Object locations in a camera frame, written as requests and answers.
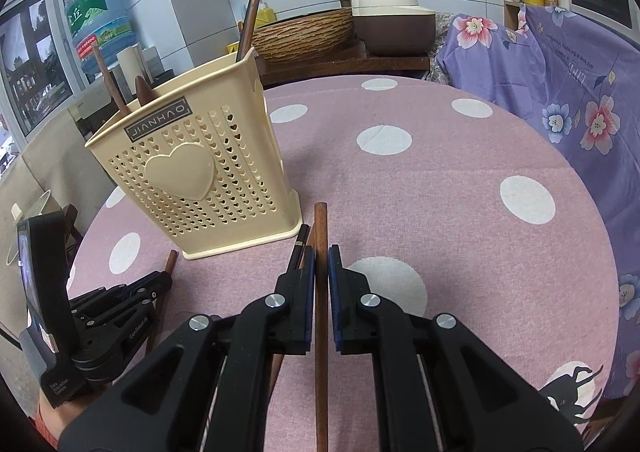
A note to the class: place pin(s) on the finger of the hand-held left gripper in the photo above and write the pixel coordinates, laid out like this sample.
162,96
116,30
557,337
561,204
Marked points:
145,284
125,332

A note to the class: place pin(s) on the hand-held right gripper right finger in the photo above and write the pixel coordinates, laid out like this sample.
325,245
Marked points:
333,282

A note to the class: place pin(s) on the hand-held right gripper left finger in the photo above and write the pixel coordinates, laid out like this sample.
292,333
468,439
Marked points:
310,272

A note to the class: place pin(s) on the beige plastic utensil holder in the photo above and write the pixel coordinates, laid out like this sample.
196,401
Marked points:
200,142

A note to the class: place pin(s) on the dark wooden chopstick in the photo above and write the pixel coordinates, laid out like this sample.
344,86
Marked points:
247,22

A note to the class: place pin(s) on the person's left forearm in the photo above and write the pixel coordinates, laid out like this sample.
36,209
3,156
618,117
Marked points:
60,414

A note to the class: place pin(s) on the pink dotted tablecloth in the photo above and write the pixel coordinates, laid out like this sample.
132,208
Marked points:
400,212

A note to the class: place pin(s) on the grey water dispenser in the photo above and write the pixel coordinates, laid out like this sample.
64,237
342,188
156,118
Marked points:
92,100

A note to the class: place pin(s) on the dark wooden vanity cabinet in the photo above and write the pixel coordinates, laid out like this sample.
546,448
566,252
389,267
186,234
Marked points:
350,65

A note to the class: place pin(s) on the sliding glass window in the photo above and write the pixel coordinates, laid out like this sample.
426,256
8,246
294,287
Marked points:
35,57

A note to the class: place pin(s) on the woven pattern wash basin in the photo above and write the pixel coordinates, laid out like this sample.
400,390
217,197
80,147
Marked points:
305,35

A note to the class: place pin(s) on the white brown rice cooker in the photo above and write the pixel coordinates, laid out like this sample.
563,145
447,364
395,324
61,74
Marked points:
392,25

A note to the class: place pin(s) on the yellow soap dispenser bottle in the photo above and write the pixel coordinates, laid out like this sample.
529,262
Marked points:
266,13

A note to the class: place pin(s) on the blue water jug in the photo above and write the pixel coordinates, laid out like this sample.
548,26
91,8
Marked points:
100,22

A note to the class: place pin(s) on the purple floral cloth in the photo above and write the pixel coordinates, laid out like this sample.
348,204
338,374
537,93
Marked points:
565,97

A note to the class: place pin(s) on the small wooden box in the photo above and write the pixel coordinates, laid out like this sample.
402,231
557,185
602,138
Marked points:
512,15

